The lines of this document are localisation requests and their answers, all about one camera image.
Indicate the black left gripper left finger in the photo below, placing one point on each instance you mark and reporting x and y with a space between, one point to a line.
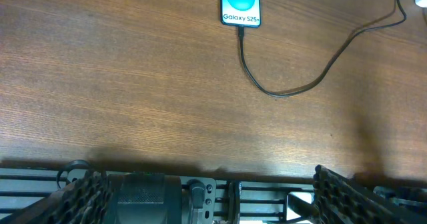
84 201

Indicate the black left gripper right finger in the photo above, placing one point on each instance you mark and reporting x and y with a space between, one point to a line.
341 200

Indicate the blue Galaxy smartphone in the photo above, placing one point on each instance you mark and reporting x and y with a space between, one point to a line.
246 13

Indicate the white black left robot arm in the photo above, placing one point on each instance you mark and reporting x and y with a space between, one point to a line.
79 194

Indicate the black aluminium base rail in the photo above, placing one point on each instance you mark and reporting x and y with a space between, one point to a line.
158 198

